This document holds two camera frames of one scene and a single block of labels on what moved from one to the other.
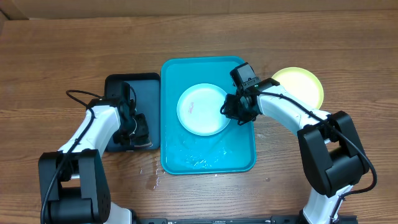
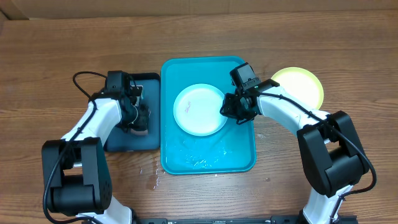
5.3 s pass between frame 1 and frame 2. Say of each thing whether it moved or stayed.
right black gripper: stayed
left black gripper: moved
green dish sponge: moved
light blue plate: stayed
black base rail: stayed
